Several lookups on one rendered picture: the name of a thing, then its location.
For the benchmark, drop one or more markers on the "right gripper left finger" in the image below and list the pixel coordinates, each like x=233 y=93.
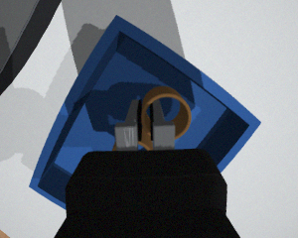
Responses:
x=126 y=138

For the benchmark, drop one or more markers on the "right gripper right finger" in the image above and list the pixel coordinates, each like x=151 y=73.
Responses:
x=162 y=132

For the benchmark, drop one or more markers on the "blue open tray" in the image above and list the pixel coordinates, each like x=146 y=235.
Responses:
x=117 y=71

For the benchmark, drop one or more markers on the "bronze bushing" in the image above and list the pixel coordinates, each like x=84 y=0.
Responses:
x=182 y=121
x=145 y=142

